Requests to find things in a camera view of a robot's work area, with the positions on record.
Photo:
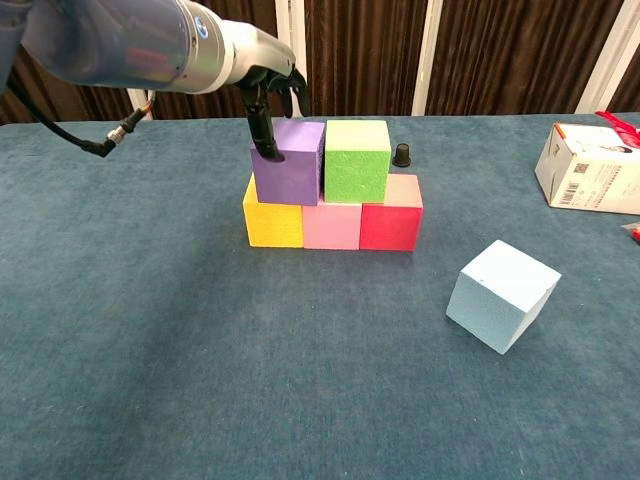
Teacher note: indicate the purple foam cube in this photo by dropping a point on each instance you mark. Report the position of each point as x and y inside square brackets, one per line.
[295, 175]

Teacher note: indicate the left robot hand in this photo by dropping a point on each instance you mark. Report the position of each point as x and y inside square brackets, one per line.
[260, 55]

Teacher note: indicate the small black cap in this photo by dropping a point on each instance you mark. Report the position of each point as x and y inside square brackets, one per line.
[402, 156]

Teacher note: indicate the dark brown curtain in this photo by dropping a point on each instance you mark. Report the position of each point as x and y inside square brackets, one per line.
[360, 60]

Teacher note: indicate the small red packet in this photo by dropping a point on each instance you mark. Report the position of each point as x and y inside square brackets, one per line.
[634, 232]

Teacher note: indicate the red foam cube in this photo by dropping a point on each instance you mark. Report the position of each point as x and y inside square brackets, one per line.
[390, 230]

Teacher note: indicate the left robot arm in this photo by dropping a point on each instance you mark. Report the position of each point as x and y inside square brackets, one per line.
[125, 45]

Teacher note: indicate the pink foam cube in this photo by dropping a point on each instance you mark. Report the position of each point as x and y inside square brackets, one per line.
[330, 227]

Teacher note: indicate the light blue foam cube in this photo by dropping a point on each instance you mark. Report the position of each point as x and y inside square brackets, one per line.
[500, 300]

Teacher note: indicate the teal felt table cover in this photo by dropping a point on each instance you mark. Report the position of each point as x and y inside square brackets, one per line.
[350, 425]

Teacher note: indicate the green foam cube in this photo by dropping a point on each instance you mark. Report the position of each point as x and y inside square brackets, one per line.
[355, 175]

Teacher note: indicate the white printed cardboard box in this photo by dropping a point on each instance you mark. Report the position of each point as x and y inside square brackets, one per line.
[585, 170]

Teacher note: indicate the white frame post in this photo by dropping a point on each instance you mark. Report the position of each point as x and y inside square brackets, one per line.
[295, 20]
[146, 115]
[425, 65]
[607, 70]

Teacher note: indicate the yellow foam cube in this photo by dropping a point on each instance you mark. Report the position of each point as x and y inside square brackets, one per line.
[275, 225]

